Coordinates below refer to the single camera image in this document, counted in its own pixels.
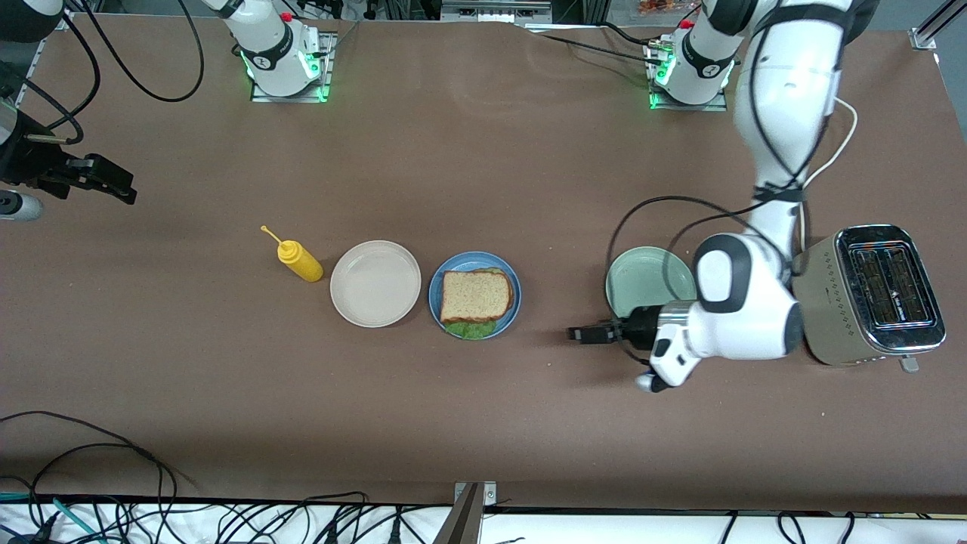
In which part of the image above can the green lettuce leaf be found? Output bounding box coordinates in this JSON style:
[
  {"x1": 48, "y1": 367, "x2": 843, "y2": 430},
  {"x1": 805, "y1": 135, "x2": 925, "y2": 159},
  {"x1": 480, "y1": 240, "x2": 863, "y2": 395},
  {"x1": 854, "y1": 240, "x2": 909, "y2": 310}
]
[{"x1": 444, "y1": 320, "x2": 499, "y2": 341}]

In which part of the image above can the rounded brown bread slice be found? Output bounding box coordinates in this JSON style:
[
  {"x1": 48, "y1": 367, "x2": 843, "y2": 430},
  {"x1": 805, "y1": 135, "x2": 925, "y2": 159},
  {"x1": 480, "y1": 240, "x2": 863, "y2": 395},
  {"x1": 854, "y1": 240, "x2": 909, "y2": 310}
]
[{"x1": 440, "y1": 270, "x2": 511, "y2": 324}]

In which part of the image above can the yellow mustard squeeze bottle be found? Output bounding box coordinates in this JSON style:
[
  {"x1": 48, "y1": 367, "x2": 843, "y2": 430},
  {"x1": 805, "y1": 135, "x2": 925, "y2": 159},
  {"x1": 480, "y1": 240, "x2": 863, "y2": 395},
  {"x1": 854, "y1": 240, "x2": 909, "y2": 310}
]
[{"x1": 261, "y1": 225, "x2": 324, "y2": 283}]

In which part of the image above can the mint green round plate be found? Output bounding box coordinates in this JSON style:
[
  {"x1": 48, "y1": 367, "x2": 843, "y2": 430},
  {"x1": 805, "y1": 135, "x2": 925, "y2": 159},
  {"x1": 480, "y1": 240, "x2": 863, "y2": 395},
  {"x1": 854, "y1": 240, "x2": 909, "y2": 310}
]
[{"x1": 605, "y1": 246, "x2": 698, "y2": 320}]

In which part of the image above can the blue round plate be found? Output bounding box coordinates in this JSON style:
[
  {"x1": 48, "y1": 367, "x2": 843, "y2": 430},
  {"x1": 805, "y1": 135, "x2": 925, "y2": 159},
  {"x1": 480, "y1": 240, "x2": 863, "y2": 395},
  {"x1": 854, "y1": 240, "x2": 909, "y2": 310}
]
[{"x1": 428, "y1": 251, "x2": 522, "y2": 341}]

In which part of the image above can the beige round plate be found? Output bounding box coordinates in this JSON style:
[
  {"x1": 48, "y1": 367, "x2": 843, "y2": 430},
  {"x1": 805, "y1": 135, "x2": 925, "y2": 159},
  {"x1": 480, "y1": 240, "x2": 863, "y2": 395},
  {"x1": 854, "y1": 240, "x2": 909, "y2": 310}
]
[{"x1": 330, "y1": 240, "x2": 422, "y2": 329}]

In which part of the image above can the beige chrome toaster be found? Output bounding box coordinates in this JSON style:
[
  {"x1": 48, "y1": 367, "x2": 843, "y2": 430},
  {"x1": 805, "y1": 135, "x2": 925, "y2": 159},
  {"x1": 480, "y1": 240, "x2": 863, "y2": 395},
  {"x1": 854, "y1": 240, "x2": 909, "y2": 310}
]
[{"x1": 789, "y1": 224, "x2": 947, "y2": 374}]

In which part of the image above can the grey metal box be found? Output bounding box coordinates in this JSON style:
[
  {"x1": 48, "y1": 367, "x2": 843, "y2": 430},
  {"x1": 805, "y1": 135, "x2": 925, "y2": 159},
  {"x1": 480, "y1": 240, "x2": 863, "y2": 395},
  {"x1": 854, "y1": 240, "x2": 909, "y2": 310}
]
[{"x1": 440, "y1": 0, "x2": 552, "y2": 23}]

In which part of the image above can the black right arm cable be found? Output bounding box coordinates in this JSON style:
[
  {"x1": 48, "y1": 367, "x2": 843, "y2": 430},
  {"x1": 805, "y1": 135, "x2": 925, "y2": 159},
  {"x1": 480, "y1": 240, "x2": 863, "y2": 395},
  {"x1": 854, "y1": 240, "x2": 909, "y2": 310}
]
[{"x1": 0, "y1": 0, "x2": 206, "y2": 146}]

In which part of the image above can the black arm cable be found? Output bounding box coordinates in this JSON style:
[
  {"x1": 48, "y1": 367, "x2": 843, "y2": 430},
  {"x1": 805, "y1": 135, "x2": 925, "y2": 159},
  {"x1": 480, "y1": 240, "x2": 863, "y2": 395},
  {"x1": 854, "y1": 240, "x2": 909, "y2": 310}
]
[
  {"x1": 0, "y1": 0, "x2": 206, "y2": 146},
  {"x1": 606, "y1": 8, "x2": 847, "y2": 375}
]

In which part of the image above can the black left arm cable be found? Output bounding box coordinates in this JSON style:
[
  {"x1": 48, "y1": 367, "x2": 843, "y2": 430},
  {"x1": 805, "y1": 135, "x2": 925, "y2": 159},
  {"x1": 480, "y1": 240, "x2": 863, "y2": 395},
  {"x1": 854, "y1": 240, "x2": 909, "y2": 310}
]
[{"x1": 606, "y1": 8, "x2": 847, "y2": 375}]

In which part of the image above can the silver corner bracket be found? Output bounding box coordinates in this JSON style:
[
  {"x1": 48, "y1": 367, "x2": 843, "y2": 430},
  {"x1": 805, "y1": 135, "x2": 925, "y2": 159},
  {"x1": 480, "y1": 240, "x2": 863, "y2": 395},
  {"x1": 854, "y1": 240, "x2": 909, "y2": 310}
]
[{"x1": 453, "y1": 481, "x2": 498, "y2": 505}]

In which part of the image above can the black looped floor cable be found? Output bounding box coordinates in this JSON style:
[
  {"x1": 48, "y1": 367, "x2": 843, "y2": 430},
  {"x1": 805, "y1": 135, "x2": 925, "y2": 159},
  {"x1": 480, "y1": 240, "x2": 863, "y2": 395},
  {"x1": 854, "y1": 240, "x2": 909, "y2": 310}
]
[{"x1": 0, "y1": 411, "x2": 179, "y2": 544}]

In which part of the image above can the grey aluminium profile post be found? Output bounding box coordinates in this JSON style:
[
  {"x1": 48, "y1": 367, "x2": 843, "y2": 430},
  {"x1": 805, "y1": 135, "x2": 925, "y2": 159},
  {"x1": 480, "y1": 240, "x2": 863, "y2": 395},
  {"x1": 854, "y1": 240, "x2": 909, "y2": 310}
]
[{"x1": 433, "y1": 484, "x2": 484, "y2": 544}]

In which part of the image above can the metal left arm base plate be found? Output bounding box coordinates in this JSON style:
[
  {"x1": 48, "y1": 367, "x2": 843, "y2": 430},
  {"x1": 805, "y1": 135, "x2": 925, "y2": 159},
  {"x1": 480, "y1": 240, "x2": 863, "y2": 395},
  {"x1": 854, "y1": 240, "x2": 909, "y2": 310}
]
[{"x1": 646, "y1": 42, "x2": 730, "y2": 113}]

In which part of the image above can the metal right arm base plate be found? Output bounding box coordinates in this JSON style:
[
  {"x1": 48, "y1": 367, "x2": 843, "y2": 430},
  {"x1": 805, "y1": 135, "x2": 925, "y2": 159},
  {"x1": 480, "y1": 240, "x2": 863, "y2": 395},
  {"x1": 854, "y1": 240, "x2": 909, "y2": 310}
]
[{"x1": 251, "y1": 32, "x2": 338, "y2": 104}]

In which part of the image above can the white toaster power cord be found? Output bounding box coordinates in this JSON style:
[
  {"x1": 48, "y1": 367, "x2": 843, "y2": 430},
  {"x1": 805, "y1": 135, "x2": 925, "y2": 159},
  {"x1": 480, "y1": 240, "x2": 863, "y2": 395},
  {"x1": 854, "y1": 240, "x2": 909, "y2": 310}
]
[{"x1": 802, "y1": 97, "x2": 860, "y2": 190}]

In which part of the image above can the black base power cable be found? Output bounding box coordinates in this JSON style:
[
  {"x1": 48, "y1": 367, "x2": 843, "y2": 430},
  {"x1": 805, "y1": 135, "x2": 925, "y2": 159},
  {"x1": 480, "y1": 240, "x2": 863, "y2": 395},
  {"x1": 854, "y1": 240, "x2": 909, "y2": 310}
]
[{"x1": 521, "y1": 21, "x2": 667, "y2": 69}]

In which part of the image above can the teal cable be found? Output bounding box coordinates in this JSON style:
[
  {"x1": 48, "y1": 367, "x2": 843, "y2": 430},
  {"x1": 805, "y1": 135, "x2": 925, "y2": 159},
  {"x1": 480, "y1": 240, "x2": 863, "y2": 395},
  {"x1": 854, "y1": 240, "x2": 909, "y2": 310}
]
[{"x1": 0, "y1": 491, "x2": 108, "y2": 544}]

